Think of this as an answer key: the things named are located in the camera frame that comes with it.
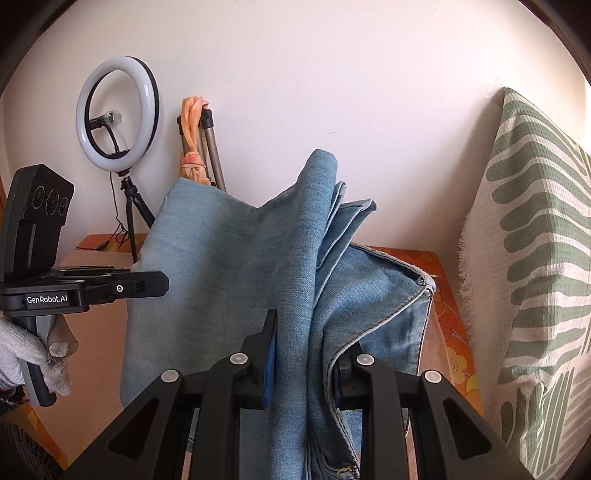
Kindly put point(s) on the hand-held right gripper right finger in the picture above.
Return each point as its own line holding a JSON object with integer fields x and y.
{"x": 344, "y": 387}

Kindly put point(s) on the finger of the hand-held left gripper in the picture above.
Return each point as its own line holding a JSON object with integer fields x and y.
{"x": 134, "y": 286}

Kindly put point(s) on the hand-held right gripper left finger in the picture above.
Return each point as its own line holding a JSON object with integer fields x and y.
{"x": 271, "y": 369}

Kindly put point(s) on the light blue denim pants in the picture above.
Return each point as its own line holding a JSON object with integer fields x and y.
{"x": 231, "y": 277}

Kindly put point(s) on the person's left hand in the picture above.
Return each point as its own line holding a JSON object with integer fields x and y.
{"x": 18, "y": 355}

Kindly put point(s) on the black tripod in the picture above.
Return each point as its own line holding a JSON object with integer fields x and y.
{"x": 130, "y": 203}

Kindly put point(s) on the orange floral bed sheet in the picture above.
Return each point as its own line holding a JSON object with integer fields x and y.
{"x": 452, "y": 332}

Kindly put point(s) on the folded silver tripod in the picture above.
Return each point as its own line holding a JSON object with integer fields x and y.
{"x": 208, "y": 138}

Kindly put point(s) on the orange patterned cloth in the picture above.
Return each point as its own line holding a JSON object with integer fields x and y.
{"x": 190, "y": 120}

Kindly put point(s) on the green leaf patterned pillow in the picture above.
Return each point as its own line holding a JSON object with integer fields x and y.
{"x": 531, "y": 230}

